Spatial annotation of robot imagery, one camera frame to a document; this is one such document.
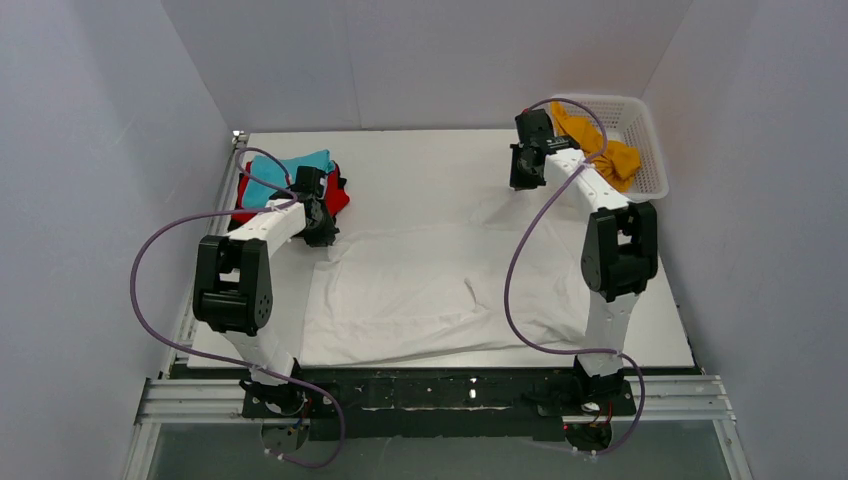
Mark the folded red t shirt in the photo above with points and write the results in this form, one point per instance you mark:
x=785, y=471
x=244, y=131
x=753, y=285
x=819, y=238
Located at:
x=336, y=198

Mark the folded cyan t shirt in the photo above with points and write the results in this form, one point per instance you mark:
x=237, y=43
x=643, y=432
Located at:
x=256, y=195

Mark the white plastic basket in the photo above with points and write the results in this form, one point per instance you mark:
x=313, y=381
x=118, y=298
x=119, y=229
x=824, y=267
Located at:
x=627, y=119

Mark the white t shirt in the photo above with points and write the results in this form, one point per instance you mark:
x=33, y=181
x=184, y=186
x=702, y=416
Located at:
x=504, y=281

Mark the orange t shirt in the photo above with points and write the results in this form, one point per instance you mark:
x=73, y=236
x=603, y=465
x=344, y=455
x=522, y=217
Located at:
x=619, y=164

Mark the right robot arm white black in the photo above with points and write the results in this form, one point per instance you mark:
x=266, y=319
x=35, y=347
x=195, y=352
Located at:
x=619, y=257

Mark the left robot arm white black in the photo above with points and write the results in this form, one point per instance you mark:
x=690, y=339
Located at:
x=233, y=292

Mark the folded black t shirt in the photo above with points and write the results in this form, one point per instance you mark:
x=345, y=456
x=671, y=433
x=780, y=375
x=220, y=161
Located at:
x=234, y=223

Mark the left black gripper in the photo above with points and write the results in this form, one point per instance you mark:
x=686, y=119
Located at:
x=319, y=229

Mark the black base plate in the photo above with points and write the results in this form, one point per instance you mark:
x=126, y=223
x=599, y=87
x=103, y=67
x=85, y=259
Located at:
x=431, y=403

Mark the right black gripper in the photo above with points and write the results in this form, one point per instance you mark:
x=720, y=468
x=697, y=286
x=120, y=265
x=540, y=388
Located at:
x=524, y=169

